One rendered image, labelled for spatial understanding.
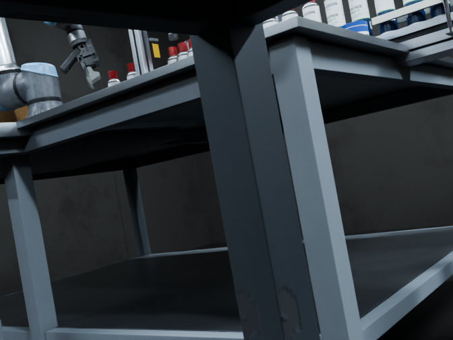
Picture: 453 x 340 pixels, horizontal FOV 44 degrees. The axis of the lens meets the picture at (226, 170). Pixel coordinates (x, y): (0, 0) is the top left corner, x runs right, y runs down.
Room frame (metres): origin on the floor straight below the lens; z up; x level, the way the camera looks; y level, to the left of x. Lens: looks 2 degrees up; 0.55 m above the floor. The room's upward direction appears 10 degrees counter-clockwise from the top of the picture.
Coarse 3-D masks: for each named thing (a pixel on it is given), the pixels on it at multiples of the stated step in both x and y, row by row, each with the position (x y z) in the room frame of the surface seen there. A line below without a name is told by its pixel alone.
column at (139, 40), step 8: (136, 32) 1.91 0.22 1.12; (144, 32) 1.93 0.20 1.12; (136, 40) 1.91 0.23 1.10; (144, 40) 1.93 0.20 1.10; (136, 48) 1.93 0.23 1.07; (144, 48) 1.93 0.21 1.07; (136, 56) 1.92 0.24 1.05; (144, 56) 1.91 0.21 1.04; (136, 64) 1.92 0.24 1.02; (144, 64) 1.91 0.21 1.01; (136, 72) 1.93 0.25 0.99; (144, 72) 1.91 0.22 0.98
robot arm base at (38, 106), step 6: (48, 96) 1.88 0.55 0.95; (54, 96) 1.89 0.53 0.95; (30, 102) 1.88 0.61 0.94; (36, 102) 1.87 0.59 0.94; (42, 102) 1.87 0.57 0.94; (48, 102) 1.88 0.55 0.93; (54, 102) 1.89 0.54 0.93; (60, 102) 1.91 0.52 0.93; (30, 108) 1.88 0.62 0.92; (36, 108) 1.87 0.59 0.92; (42, 108) 1.86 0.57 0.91; (48, 108) 1.87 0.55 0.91; (30, 114) 1.87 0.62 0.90
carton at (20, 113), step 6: (18, 108) 2.18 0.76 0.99; (24, 108) 2.20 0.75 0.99; (0, 114) 2.12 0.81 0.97; (6, 114) 2.14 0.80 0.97; (12, 114) 2.16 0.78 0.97; (18, 114) 2.18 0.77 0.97; (24, 114) 2.20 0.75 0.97; (0, 120) 2.12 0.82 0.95; (6, 120) 2.14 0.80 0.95; (12, 120) 2.16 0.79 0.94; (18, 120) 2.18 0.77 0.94
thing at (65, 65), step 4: (76, 52) 2.35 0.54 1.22; (72, 56) 2.35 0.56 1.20; (68, 60) 2.34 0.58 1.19; (72, 60) 2.35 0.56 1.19; (76, 60) 2.38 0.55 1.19; (64, 64) 2.34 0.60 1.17; (68, 64) 2.34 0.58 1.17; (72, 64) 2.37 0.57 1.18; (60, 68) 2.34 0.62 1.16; (64, 68) 2.34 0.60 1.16; (68, 68) 2.35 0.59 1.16; (64, 72) 2.36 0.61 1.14
